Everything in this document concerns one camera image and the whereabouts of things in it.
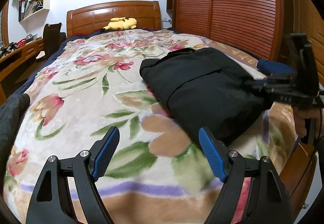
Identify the black double-breasted coat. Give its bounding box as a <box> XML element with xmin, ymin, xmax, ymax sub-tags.
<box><xmin>140</xmin><ymin>48</ymin><xmax>273</xmax><ymax>146</ymax></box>

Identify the dark jacket sleeve forearm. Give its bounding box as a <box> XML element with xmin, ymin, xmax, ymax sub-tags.
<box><xmin>0</xmin><ymin>93</ymin><xmax>30</xmax><ymax>182</ymax></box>

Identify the right hand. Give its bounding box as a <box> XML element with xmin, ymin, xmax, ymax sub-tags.
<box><xmin>293</xmin><ymin>106</ymin><xmax>323</xmax><ymax>138</ymax></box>

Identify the navy bed sheet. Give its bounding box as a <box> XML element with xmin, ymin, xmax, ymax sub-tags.
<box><xmin>256</xmin><ymin>59</ymin><xmax>295</xmax><ymax>76</ymax></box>

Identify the wooden louvered wardrobe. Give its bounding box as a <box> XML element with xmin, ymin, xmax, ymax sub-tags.
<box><xmin>166</xmin><ymin>0</ymin><xmax>323</xmax><ymax>78</ymax></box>

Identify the floral bed blanket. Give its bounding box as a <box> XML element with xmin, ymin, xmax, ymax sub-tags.
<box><xmin>2</xmin><ymin>28</ymin><xmax>301</xmax><ymax>224</ymax></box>

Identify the wooden desk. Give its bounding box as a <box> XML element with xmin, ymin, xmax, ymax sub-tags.
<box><xmin>0</xmin><ymin>37</ymin><xmax>46</xmax><ymax>104</ymax></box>

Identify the red basket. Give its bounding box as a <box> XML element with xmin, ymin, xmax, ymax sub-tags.
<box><xmin>16</xmin><ymin>39</ymin><xmax>26</xmax><ymax>48</ymax></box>

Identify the dark wooden chair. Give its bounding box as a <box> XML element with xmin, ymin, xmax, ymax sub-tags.
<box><xmin>36</xmin><ymin>23</ymin><xmax>66</xmax><ymax>61</ymax></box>

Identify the yellow plush toy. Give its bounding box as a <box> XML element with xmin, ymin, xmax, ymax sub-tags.
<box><xmin>100</xmin><ymin>17</ymin><xmax>137</xmax><ymax>32</ymax></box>

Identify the wooden headboard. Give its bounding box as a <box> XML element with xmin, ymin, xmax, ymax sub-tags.
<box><xmin>66</xmin><ymin>1</ymin><xmax>162</xmax><ymax>37</ymax></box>

